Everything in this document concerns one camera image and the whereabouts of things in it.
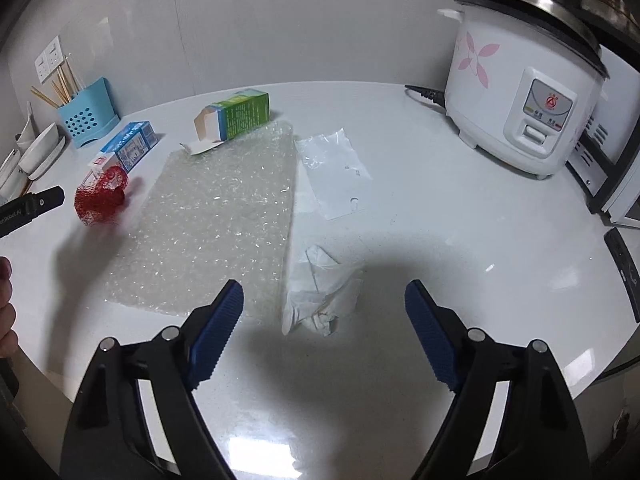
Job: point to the blue utensil holder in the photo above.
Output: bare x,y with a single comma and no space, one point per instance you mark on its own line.
85,117

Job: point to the white patterned bowl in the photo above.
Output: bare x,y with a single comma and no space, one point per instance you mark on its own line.
10,167

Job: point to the white wall socket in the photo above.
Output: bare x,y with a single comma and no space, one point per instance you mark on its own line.
42,67
55,51

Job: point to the bundle of wooden chopsticks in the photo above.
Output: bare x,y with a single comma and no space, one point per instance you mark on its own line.
62,85

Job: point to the blue white milk carton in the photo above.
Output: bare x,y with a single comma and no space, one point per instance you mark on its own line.
127,147

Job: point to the green white carton box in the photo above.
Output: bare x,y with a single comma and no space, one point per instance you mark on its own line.
245,112

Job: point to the person's left hand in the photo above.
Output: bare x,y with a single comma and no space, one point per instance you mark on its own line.
5,310

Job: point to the white plate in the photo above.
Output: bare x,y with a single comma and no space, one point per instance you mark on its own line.
52,160

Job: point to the white floral rice cooker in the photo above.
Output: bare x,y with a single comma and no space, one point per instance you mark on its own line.
500,95

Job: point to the red mesh net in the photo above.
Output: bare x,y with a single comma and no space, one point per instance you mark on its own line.
100,200

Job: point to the clear plastic bag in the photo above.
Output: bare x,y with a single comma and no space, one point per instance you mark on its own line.
332,175

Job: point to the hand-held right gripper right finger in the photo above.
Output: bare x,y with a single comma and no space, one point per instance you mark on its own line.
432,335

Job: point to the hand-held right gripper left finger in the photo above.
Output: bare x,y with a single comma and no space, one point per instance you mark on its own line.
215,335

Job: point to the white tissue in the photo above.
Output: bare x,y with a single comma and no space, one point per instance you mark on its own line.
320,292

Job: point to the white microwave oven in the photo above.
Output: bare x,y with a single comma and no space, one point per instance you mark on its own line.
615,160

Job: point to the clear bubble wrap sheet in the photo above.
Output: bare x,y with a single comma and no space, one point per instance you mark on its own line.
210,220

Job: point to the large white bowl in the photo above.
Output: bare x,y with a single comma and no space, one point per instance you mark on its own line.
37,147

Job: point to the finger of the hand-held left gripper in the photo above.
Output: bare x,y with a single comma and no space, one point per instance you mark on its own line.
47,201

